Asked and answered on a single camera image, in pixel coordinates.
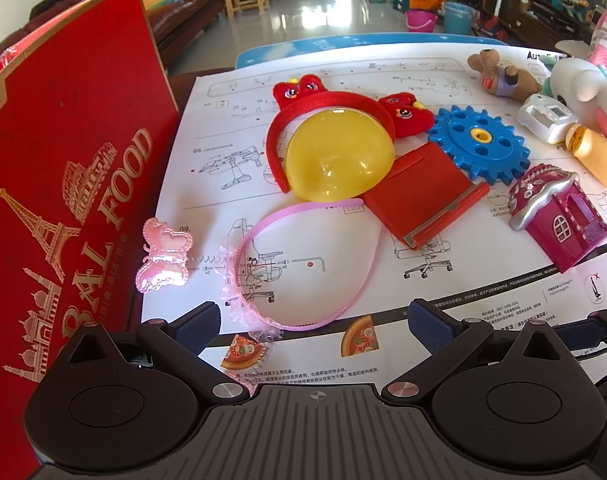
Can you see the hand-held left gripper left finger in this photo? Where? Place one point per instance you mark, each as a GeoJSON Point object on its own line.
{"type": "Point", "coordinates": [196, 327]}

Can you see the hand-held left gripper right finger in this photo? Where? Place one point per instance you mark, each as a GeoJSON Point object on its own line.
{"type": "Point", "coordinates": [433, 330]}

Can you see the pink butterfly lace headband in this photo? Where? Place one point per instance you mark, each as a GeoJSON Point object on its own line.
{"type": "Point", "coordinates": [243, 250]}

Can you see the pink toy house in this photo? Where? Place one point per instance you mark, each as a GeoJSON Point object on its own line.
{"type": "Point", "coordinates": [558, 225]}

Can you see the red phone stand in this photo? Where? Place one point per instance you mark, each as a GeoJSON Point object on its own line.
{"type": "Point", "coordinates": [418, 195]}

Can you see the yellow plastic dome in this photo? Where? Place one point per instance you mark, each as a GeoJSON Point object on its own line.
{"type": "Point", "coordinates": [333, 160]}

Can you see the red gift box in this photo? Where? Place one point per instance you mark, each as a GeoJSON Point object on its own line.
{"type": "Point", "coordinates": [58, 160]}

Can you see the red plush headband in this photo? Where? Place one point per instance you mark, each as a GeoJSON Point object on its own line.
{"type": "Point", "coordinates": [278, 125]}

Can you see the white instruction sheet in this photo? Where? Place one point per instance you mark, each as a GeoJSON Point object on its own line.
{"type": "Point", "coordinates": [333, 255]}

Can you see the orange toy bottle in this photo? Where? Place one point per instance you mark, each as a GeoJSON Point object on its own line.
{"type": "Point", "coordinates": [598, 155]}

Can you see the blue toy gear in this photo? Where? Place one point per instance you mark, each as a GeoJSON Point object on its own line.
{"type": "Point", "coordinates": [458, 130]}

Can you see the small white device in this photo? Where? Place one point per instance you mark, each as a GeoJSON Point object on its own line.
{"type": "Point", "coordinates": [543, 115]}

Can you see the white plush toy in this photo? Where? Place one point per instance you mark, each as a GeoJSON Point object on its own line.
{"type": "Point", "coordinates": [578, 80]}

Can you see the brown teddy bear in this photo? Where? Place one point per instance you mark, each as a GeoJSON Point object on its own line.
{"type": "Point", "coordinates": [513, 80]}

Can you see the blue patterned mat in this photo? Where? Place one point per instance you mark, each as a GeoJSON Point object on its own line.
{"type": "Point", "coordinates": [333, 42]}

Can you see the dark tv cabinet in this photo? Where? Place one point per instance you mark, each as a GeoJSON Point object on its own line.
{"type": "Point", "coordinates": [538, 15]}

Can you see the pink bucket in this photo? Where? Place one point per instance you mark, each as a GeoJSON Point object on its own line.
{"type": "Point", "coordinates": [421, 21]}

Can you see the teal bucket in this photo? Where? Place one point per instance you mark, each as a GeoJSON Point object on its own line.
{"type": "Point", "coordinates": [458, 17]}

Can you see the dark brown sofa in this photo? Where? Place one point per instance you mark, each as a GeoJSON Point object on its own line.
{"type": "Point", "coordinates": [193, 5]}

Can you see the red white scooter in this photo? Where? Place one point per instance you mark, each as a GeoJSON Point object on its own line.
{"type": "Point", "coordinates": [498, 0]}

